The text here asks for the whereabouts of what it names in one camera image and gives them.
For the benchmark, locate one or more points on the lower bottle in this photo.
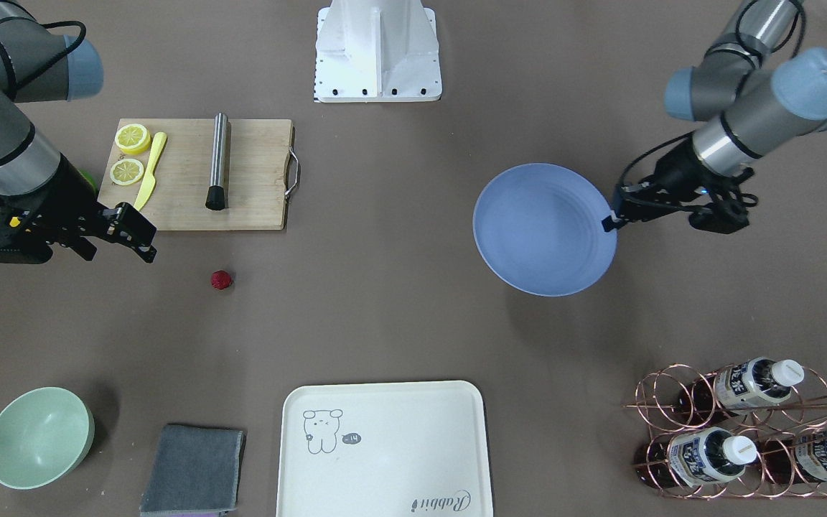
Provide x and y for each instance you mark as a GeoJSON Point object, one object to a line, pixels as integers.
{"type": "Point", "coordinates": [796, 460]}
{"type": "Point", "coordinates": [710, 456]}

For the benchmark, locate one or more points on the top bottle white cap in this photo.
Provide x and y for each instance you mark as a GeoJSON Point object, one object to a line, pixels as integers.
{"type": "Point", "coordinates": [737, 389]}

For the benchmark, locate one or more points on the blue plate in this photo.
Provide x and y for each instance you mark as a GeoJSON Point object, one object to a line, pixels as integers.
{"type": "Point", "coordinates": [538, 227]}

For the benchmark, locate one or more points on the grey folded cloth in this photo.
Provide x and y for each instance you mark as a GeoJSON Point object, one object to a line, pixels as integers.
{"type": "Point", "coordinates": [195, 472]}

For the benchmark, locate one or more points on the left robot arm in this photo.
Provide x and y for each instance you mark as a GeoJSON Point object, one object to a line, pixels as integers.
{"type": "Point", "coordinates": [746, 111]}

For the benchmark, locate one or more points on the lemon half lower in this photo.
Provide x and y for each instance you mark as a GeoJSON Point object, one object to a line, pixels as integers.
{"type": "Point", "coordinates": [127, 171]}

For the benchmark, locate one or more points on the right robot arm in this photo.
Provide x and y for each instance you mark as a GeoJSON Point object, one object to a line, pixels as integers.
{"type": "Point", "coordinates": [38, 62]}

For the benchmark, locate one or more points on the green lime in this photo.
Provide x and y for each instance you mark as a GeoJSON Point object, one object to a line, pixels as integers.
{"type": "Point", "coordinates": [90, 180]}

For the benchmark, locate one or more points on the wooden cutting board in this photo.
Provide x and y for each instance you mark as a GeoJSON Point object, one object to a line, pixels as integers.
{"type": "Point", "coordinates": [256, 180]}

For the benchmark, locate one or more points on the lemon half upper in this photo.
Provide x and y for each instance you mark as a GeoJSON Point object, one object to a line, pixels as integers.
{"type": "Point", "coordinates": [133, 139]}

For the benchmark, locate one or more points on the red strawberry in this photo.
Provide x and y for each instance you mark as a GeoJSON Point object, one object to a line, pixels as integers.
{"type": "Point", "coordinates": [221, 280]}

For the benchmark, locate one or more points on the steel muddler black tip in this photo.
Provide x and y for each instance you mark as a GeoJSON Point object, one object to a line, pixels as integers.
{"type": "Point", "coordinates": [220, 151]}

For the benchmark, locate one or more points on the copper wire bottle rack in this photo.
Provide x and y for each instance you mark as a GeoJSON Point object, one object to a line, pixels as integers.
{"type": "Point", "coordinates": [803, 416]}

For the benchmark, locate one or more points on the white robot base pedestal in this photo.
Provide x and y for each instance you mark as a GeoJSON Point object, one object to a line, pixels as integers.
{"type": "Point", "coordinates": [377, 52]}

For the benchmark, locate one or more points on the green bowl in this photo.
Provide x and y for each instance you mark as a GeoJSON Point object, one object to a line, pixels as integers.
{"type": "Point", "coordinates": [44, 434]}

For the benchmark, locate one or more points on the lemon half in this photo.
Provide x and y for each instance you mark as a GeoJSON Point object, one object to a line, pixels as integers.
{"type": "Point", "coordinates": [127, 171]}
{"type": "Point", "coordinates": [133, 139]}

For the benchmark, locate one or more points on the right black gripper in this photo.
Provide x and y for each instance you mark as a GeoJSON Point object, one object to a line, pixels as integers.
{"type": "Point", "coordinates": [69, 194]}

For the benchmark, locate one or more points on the yellow plastic knife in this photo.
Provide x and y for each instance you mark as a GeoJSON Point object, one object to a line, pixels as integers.
{"type": "Point", "coordinates": [148, 182]}

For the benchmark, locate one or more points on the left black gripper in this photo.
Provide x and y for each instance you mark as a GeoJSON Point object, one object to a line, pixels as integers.
{"type": "Point", "coordinates": [674, 174]}

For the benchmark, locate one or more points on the cream rabbit tray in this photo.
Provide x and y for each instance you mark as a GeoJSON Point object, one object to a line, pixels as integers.
{"type": "Point", "coordinates": [385, 449]}

